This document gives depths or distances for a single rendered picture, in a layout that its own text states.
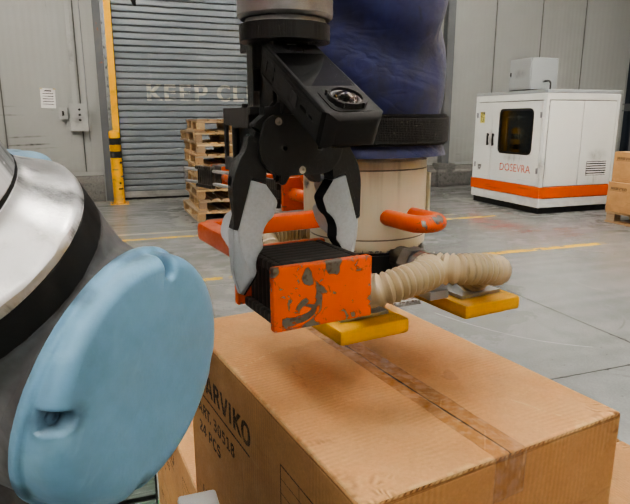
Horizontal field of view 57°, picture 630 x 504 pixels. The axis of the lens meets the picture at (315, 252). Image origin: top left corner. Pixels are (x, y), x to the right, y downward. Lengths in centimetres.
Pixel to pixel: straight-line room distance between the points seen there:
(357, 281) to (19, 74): 980
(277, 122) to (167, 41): 968
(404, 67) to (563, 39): 1290
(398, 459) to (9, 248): 54
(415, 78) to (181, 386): 56
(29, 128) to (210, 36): 320
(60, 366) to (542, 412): 69
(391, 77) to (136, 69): 935
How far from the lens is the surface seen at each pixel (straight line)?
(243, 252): 45
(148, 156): 1002
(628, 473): 154
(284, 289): 42
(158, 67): 1006
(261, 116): 44
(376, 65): 75
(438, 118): 79
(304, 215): 75
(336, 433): 73
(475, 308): 79
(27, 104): 1014
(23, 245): 23
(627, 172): 824
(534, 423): 80
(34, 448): 24
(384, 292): 67
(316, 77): 42
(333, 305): 45
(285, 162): 45
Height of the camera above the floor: 131
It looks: 13 degrees down
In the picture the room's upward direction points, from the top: straight up
